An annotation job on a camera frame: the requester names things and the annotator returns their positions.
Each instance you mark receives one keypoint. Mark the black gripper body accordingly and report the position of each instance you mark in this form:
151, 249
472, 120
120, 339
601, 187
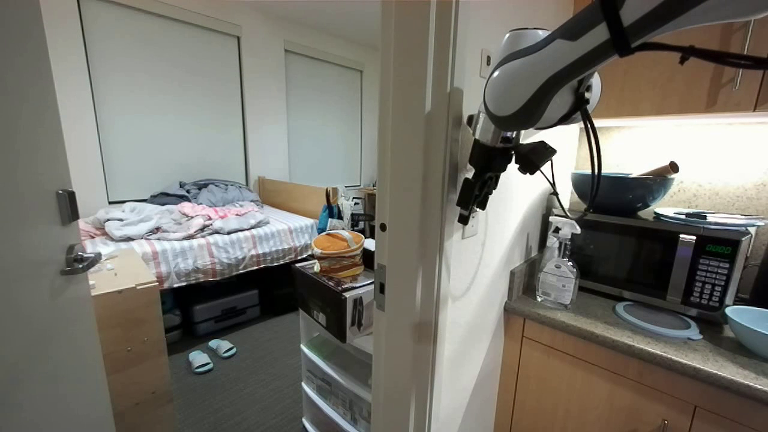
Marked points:
488, 164

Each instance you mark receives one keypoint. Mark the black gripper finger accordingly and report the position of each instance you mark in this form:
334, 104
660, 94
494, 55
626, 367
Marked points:
464, 204
484, 196

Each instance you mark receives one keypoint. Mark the light blue bowl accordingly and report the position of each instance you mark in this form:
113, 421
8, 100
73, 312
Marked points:
750, 326

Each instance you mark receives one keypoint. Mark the black cardboard box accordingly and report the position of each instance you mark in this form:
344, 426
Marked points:
326, 303

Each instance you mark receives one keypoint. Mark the blue grey clothes pile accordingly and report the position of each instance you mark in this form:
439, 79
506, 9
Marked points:
212, 193

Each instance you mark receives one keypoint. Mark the round blue rimmed lid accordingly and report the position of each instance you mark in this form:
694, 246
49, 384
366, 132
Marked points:
659, 320

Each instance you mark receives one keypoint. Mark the bed with striped sheet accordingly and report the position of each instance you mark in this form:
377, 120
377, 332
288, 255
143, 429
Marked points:
241, 247

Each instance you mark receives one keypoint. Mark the light blue slipper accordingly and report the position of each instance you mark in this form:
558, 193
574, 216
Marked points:
199, 363
221, 348

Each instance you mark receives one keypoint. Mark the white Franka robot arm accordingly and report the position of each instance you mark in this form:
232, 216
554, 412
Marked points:
552, 72

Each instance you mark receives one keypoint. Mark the stack of orange bowls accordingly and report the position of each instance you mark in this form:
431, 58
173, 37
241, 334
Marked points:
340, 253

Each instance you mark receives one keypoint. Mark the narrow white roller blind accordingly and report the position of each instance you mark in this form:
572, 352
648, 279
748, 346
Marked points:
324, 120

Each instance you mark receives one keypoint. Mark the wooden wall cabinet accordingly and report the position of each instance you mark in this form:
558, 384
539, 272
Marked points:
680, 85

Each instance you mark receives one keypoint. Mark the light grey garment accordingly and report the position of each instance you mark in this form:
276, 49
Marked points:
140, 222

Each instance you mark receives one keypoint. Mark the dark suitcase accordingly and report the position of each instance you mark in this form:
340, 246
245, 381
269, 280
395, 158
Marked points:
223, 312

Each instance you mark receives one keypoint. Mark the clear spray bottle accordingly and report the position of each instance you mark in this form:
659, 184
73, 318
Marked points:
558, 277

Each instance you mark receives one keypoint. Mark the black and silver microwave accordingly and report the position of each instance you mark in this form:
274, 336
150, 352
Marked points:
640, 260

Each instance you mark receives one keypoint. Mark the blue bottle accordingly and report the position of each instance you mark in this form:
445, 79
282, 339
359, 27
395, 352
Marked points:
326, 216

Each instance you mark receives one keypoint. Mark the wide white roller blind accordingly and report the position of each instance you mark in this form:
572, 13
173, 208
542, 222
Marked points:
163, 97

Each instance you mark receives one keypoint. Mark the pink garment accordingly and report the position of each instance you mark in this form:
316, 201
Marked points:
220, 214

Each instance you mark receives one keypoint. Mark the metal door strike plate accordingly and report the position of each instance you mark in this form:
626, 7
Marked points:
380, 285

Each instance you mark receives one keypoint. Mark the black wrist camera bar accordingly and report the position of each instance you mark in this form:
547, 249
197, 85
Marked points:
533, 156

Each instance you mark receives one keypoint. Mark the wooden base cabinet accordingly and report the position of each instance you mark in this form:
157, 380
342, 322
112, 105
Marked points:
590, 392

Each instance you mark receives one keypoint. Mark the small beige wall plate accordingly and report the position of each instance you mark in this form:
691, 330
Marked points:
486, 62

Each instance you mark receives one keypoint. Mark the light wooden dresser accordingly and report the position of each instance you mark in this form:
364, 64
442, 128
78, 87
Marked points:
132, 351

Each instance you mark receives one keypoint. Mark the dark door lock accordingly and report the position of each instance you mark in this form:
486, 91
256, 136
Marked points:
66, 206

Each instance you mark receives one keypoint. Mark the grey room door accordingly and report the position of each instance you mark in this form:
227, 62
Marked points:
38, 336

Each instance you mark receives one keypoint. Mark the dark blue bowl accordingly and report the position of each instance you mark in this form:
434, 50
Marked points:
622, 195

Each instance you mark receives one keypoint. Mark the clear plastic drawer unit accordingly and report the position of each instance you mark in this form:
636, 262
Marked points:
332, 384

